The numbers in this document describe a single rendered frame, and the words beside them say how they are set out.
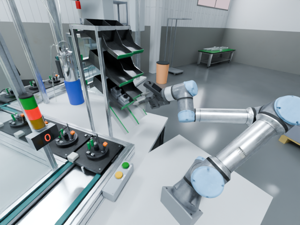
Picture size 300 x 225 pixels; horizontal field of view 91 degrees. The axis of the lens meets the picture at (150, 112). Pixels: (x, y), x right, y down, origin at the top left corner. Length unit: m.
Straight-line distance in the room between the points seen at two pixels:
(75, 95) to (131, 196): 1.24
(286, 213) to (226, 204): 1.42
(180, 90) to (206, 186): 0.41
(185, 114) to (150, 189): 0.50
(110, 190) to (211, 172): 0.49
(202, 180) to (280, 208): 1.80
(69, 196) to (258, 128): 0.93
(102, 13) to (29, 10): 2.74
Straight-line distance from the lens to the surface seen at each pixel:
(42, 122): 0.82
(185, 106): 0.69
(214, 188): 0.67
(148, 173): 1.02
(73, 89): 1.78
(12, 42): 4.52
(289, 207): 2.48
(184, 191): 0.81
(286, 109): 0.75
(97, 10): 2.00
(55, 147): 1.16
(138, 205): 0.92
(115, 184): 0.87
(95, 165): 0.96
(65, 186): 0.99
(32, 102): 0.77
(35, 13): 4.54
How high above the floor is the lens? 1.68
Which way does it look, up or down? 31 degrees down
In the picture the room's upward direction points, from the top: 2 degrees clockwise
